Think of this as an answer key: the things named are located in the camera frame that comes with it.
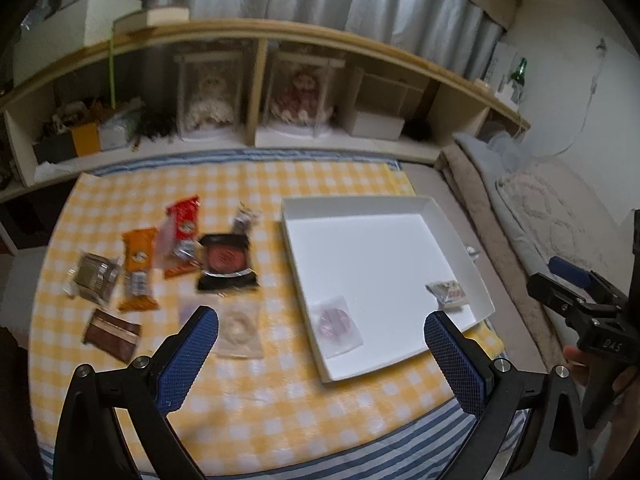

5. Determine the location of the dark grey box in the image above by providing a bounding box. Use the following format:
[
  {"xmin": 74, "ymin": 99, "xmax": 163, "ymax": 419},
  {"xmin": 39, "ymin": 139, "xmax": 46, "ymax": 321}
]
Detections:
[{"xmin": 32, "ymin": 132, "xmax": 76, "ymax": 163}]

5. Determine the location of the white tissue box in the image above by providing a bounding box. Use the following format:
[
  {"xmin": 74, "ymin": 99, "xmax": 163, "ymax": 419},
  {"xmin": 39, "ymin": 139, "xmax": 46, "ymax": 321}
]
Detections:
[{"xmin": 97, "ymin": 110, "xmax": 143, "ymax": 151}]

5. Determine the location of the person's right forearm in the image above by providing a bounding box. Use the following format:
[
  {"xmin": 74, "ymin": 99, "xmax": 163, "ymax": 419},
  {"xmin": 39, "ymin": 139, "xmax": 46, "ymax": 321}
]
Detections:
[{"xmin": 602, "ymin": 375, "xmax": 640, "ymax": 480}]

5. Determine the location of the small dark candy packet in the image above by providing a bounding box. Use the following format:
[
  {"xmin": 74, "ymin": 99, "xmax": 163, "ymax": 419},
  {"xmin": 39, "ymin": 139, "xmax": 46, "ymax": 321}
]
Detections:
[{"xmin": 231, "ymin": 203, "xmax": 263, "ymax": 235}]

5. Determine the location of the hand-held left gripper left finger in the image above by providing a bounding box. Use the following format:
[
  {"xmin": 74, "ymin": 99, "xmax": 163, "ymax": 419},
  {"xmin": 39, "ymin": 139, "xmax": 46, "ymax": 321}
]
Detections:
[{"xmin": 52, "ymin": 305, "xmax": 221, "ymax": 480}]

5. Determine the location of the black packet with red round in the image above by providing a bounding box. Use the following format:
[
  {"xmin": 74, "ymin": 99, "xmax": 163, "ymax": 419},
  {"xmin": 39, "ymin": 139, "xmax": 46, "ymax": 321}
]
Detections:
[{"xmin": 196, "ymin": 232, "xmax": 261, "ymax": 292}]

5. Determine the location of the red doll in clear case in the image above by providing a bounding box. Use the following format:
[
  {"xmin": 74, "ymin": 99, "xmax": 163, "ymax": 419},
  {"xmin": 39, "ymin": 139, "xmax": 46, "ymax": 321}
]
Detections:
[{"xmin": 267, "ymin": 50, "xmax": 346, "ymax": 133}]

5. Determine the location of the clear pink cookie packet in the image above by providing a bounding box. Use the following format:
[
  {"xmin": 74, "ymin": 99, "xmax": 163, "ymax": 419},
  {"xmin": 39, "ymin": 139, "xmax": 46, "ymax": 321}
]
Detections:
[{"xmin": 307, "ymin": 294, "xmax": 366, "ymax": 360}]

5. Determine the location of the folded beige blanket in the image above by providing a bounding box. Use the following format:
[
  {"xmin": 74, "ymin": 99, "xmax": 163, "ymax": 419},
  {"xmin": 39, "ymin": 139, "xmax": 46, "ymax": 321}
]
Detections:
[{"xmin": 435, "ymin": 142, "xmax": 568, "ymax": 361}]

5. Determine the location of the brown snack packet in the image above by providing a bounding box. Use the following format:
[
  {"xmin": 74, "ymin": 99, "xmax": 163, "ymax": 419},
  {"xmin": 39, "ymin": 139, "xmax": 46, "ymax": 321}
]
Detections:
[{"xmin": 82, "ymin": 308, "xmax": 142, "ymax": 364}]

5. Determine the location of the black fuzzy object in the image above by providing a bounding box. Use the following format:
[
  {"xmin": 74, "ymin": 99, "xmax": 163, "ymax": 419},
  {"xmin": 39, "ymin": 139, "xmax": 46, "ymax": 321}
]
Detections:
[{"xmin": 402, "ymin": 120, "xmax": 434, "ymax": 144}]

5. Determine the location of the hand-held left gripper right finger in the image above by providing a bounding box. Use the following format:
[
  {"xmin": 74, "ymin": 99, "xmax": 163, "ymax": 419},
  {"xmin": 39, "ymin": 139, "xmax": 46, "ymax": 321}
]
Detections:
[{"xmin": 424, "ymin": 310, "xmax": 592, "ymax": 480}]

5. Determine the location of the cream wooden low shelf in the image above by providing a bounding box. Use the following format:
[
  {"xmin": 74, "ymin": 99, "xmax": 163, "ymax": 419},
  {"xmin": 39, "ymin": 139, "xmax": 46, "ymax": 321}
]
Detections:
[{"xmin": 0, "ymin": 17, "xmax": 532, "ymax": 251}]

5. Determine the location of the white wall cable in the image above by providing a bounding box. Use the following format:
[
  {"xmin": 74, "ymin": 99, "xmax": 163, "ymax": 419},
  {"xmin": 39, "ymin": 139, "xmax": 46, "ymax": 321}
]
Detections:
[{"xmin": 550, "ymin": 40, "xmax": 609, "ymax": 157}]

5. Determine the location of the clear pinkish snack packet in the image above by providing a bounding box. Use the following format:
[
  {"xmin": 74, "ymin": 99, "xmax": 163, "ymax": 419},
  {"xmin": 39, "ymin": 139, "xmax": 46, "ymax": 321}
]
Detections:
[{"xmin": 154, "ymin": 210, "xmax": 177, "ymax": 271}]

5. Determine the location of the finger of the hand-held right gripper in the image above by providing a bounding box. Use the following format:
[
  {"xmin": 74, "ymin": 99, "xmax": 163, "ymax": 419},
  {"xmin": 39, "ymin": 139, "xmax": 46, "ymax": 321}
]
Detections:
[
  {"xmin": 526, "ymin": 272, "xmax": 597, "ymax": 332},
  {"xmin": 547, "ymin": 256, "xmax": 626, "ymax": 306}
]

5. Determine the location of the white patterned cushion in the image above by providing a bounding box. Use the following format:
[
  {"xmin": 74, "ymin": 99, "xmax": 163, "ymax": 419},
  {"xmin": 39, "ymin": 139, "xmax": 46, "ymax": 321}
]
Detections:
[{"xmin": 495, "ymin": 170, "xmax": 623, "ymax": 288}]

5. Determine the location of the small white box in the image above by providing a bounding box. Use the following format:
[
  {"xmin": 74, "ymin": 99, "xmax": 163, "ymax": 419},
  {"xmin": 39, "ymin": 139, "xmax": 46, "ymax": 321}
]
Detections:
[{"xmin": 345, "ymin": 110, "xmax": 406, "ymax": 140}]

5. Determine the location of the light blue blanket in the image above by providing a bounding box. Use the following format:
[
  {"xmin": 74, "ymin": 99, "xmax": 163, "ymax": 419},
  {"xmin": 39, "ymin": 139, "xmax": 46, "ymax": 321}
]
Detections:
[{"xmin": 452, "ymin": 130, "xmax": 531, "ymax": 186}]

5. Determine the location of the white crumpled paper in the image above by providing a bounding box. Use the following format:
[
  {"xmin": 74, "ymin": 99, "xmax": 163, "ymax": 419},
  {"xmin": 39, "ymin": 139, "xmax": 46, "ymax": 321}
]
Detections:
[{"xmin": 32, "ymin": 159, "xmax": 81, "ymax": 181}]

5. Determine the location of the person's right hand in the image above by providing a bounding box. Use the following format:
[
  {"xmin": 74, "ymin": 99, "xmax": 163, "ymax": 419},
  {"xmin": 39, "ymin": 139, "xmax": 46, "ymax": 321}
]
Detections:
[{"xmin": 562, "ymin": 344, "xmax": 593, "ymax": 387}]

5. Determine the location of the white bottle holder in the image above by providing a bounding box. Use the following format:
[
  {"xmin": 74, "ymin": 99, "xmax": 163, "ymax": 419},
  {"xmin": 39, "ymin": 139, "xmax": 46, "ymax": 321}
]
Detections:
[{"xmin": 494, "ymin": 81, "xmax": 524, "ymax": 107}]

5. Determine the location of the green glass bottle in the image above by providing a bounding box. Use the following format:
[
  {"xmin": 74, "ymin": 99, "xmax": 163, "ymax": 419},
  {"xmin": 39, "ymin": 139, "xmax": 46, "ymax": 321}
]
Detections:
[{"xmin": 509, "ymin": 57, "xmax": 529, "ymax": 106}]

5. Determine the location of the square tart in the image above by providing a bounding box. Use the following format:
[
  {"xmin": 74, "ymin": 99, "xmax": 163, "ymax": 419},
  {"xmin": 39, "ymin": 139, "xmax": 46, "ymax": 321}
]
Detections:
[{"xmin": 64, "ymin": 251, "xmax": 123, "ymax": 307}]

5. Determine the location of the large white box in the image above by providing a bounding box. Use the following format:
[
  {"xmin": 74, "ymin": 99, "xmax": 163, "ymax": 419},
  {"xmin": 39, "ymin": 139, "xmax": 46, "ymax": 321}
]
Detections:
[{"xmin": 12, "ymin": 0, "xmax": 143, "ymax": 86}]

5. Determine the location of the orange box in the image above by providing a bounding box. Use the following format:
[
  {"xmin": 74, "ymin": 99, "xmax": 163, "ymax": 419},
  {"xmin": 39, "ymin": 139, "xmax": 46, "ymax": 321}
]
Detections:
[{"xmin": 72, "ymin": 122, "xmax": 103, "ymax": 156}]

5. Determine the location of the small white snack packet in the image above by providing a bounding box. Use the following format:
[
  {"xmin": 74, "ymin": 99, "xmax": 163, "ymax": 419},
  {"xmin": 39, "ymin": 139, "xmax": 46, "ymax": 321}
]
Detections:
[{"xmin": 426, "ymin": 279, "xmax": 472, "ymax": 308}]

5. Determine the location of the white doll in clear case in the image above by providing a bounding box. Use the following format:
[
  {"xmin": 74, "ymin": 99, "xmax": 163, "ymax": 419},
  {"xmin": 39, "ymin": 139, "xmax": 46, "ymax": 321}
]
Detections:
[{"xmin": 172, "ymin": 50, "xmax": 246, "ymax": 136}]

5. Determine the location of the green strap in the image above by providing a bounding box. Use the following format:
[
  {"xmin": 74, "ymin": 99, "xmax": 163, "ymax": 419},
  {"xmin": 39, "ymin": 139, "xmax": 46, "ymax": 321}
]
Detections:
[{"xmin": 107, "ymin": 35, "xmax": 119, "ymax": 111}]

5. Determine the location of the white cardboard tray box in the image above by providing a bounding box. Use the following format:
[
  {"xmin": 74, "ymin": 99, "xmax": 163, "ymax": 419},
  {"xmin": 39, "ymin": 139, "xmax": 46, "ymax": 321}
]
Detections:
[{"xmin": 279, "ymin": 195, "xmax": 497, "ymax": 385}]

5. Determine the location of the orange snack packet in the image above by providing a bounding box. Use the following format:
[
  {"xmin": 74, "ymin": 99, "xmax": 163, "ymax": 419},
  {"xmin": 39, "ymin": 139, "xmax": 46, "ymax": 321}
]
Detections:
[{"xmin": 117, "ymin": 228, "xmax": 160, "ymax": 312}]

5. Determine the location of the red snack packet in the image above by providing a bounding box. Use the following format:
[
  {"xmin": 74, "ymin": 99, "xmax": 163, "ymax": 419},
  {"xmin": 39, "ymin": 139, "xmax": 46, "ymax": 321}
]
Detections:
[{"xmin": 164, "ymin": 199, "xmax": 202, "ymax": 279}]

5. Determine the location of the shelf clutter pile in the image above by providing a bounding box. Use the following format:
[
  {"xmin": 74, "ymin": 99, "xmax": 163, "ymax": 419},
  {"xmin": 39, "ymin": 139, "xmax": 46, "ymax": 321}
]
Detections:
[{"xmin": 42, "ymin": 99, "xmax": 108, "ymax": 136}]

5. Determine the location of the clear beige donut packet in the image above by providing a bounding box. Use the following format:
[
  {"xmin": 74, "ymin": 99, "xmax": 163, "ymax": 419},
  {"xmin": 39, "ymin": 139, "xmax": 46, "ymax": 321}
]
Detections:
[{"xmin": 214, "ymin": 299, "xmax": 264, "ymax": 359}]

